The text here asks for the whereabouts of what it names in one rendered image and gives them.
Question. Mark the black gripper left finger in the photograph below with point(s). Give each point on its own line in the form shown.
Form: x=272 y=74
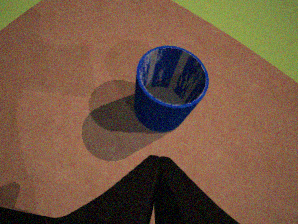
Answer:
x=130 y=201

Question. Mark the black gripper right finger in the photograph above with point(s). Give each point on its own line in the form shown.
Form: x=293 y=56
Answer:
x=181 y=201

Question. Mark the dark blue cup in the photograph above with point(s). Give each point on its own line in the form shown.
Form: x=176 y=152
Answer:
x=170 y=82

